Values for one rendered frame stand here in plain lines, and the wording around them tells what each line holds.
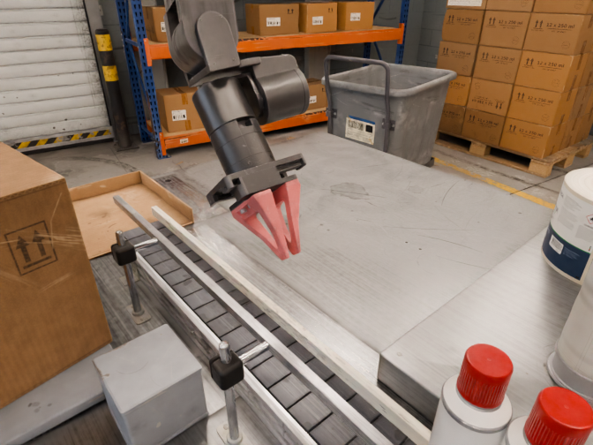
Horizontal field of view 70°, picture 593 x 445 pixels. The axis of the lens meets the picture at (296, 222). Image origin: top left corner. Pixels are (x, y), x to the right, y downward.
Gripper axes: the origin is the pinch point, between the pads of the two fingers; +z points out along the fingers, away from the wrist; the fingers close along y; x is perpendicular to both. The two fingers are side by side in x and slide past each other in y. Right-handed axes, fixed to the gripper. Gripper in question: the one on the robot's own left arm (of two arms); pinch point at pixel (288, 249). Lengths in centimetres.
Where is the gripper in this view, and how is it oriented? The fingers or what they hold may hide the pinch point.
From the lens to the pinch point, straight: 46.4
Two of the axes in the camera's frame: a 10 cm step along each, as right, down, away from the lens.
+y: 7.7, -3.2, 5.6
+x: -4.9, 2.7, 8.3
